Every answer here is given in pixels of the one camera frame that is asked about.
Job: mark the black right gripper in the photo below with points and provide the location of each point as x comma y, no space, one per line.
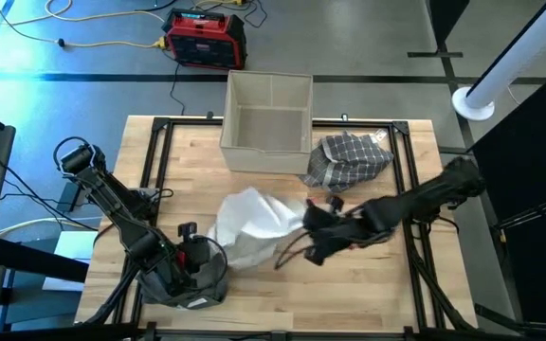
344,227

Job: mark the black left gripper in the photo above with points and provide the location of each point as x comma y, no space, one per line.
197,253

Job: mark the dark grey towel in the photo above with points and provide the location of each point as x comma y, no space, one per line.
209,291

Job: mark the white towel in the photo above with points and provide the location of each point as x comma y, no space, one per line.
254,222

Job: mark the grey checked towel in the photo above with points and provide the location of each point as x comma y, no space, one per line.
349,161

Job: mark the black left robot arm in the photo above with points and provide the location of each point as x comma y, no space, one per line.
112,199

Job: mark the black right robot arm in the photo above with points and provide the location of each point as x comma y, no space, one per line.
424,194

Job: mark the beige fabric bin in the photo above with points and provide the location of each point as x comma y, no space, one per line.
268,128

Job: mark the red black power station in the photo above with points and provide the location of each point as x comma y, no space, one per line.
206,42

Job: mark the black floor stand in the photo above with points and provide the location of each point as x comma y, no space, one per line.
443,28

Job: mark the black partition panel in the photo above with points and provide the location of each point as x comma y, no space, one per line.
538,142

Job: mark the white tower fan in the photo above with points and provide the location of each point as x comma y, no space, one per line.
515,57

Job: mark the black metal table frame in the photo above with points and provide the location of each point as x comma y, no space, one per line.
187,122

